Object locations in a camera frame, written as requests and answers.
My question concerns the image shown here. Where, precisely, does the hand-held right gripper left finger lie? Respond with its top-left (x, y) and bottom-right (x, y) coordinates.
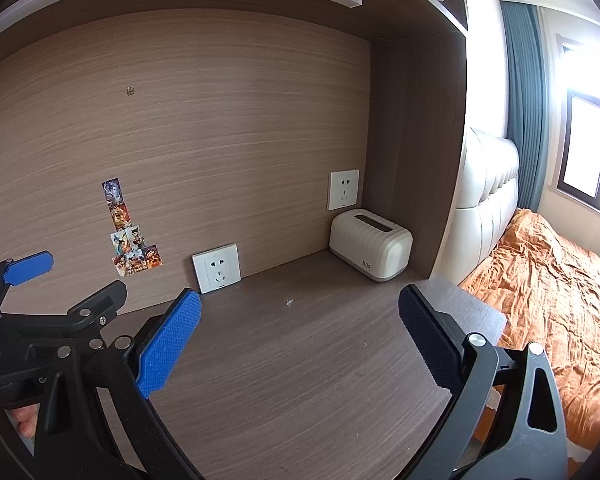
top-left (32, 287), bottom-right (202, 480)

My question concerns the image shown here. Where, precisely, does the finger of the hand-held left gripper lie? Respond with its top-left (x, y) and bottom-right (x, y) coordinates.
top-left (0, 251), bottom-right (54, 321)
top-left (0, 280), bottom-right (129, 351)

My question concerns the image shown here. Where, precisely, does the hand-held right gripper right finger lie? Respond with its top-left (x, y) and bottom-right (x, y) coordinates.
top-left (398, 284), bottom-right (568, 480)

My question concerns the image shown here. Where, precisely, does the person's left hand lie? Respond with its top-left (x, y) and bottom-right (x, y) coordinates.
top-left (7, 406), bottom-right (41, 439)

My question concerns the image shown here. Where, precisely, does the white ribbed tissue box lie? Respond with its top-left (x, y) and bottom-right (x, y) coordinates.
top-left (329, 208), bottom-right (414, 283)

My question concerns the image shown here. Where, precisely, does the orange bedsheet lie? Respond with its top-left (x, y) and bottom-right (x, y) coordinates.
top-left (459, 207), bottom-right (600, 461)

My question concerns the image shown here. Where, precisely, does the white padded headboard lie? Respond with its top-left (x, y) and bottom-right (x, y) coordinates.
top-left (452, 126), bottom-right (521, 286)

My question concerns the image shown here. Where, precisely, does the white lace cloth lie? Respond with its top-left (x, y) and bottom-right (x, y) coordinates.
top-left (562, 439), bottom-right (599, 468)

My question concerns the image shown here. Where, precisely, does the wooden desk hutch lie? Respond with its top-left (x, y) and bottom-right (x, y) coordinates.
top-left (0, 0), bottom-right (509, 480)

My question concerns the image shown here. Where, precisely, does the blue-grey curtain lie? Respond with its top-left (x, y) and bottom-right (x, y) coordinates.
top-left (500, 0), bottom-right (552, 212)

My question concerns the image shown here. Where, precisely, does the window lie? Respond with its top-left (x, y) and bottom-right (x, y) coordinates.
top-left (554, 34), bottom-right (600, 227)

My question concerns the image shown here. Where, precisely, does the white wall socket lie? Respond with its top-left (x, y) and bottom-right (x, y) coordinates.
top-left (191, 243), bottom-right (242, 295)
top-left (327, 169), bottom-right (361, 212)

